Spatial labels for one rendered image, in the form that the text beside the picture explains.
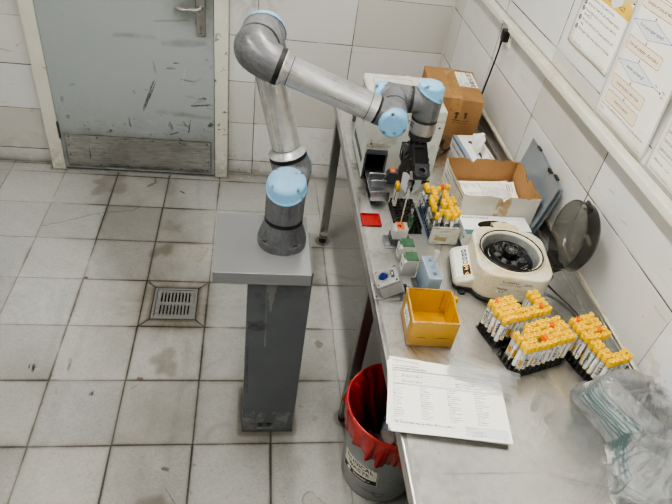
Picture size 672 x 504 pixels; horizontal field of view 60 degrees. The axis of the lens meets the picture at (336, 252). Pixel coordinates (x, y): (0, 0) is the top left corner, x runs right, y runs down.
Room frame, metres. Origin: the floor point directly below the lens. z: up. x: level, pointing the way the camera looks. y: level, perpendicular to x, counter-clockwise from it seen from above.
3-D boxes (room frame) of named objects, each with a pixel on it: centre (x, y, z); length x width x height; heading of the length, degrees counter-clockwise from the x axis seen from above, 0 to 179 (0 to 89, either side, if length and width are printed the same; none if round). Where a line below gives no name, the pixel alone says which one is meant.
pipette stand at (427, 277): (1.32, -0.29, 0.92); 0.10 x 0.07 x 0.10; 13
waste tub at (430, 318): (1.16, -0.29, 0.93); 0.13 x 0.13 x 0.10; 8
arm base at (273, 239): (1.40, 0.17, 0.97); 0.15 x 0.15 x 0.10
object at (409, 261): (1.40, -0.23, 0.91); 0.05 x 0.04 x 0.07; 102
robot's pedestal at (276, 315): (1.40, 0.17, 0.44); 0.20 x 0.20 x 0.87; 12
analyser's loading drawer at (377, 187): (1.83, -0.10, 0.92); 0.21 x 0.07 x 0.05; 12
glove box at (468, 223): (1.62, -0.52, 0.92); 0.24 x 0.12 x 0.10; 102
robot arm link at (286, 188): (1.41, 0.17, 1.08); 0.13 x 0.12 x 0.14; 2
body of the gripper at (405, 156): (1.56, -0.19, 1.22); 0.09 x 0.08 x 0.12; 10
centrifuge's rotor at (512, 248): (1.44, -0.53, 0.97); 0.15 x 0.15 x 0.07
